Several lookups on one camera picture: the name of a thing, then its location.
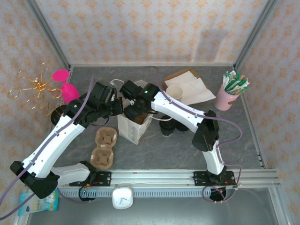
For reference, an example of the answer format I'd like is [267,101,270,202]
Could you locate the white paper bag rope handles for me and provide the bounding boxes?
[109,79,173,145]

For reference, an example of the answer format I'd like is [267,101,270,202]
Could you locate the stack of paper cups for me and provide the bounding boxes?
[165,84,184,103]

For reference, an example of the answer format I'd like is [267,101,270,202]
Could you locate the brown pulp cup carrier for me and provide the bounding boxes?
[90,127,118,171]

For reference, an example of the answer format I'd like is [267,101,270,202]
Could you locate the blue wet wipes pack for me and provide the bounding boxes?
[17,191,59,217]

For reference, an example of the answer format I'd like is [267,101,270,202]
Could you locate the pink plastic wine glass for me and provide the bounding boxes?
[52,69,80,105]

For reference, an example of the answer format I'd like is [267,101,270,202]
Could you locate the white napkin stack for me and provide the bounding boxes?
[165,71,199,89]

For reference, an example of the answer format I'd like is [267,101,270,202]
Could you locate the white paper napkin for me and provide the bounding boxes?
[181,78,216,105]

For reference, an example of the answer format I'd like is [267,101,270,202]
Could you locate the pink cylindrical holder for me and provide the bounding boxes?
[215,84,237,111]

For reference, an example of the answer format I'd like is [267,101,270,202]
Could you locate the white square clock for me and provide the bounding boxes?
[112,185,134,210]

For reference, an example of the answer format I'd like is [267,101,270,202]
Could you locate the green white sachets bundle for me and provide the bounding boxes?
[222,70,251,96]

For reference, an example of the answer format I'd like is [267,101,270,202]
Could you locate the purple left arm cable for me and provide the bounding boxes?
[0,75,95,220]

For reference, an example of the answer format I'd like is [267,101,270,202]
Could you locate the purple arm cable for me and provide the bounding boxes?
[0,75,95,220]
[133,66,243,204]

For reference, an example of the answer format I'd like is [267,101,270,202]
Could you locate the gold wire rack black base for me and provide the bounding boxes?
[7,62,71,126]

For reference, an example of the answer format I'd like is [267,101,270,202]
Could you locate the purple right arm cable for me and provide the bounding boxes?
[133,66,243,204]

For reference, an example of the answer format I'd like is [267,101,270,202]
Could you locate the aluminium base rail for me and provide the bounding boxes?
[24,169,281,188]

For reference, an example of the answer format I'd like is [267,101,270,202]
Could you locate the grey slotted cable duct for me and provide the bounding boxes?
[57,188,227,198]

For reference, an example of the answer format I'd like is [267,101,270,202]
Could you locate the aluminium frame post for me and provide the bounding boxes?
[24,0,72,71]
[234,0,279,68]

